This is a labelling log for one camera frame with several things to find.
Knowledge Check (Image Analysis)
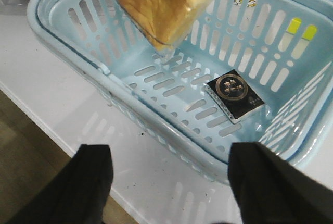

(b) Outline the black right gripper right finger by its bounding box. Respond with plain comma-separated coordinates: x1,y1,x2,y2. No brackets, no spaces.
228,142,332,223

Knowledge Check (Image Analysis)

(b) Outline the packaged bread slice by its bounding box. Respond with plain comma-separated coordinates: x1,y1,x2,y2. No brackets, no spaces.
116,0,210,61

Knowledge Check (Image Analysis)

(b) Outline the black tissue pack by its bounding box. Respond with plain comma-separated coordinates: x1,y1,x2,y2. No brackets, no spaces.
205,69,265,124

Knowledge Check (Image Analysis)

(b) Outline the light blue plastic basket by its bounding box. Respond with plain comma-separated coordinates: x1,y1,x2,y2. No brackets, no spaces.
27,0,332,183

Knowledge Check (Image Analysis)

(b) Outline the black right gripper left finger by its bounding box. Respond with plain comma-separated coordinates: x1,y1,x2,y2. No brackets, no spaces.
10,144,113,223

